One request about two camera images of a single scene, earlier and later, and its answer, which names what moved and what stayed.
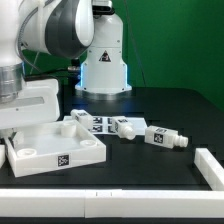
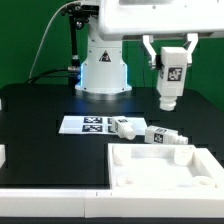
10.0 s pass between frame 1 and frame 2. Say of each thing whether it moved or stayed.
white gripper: moved
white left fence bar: stayed
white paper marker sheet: stayed
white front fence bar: stayed
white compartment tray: moved
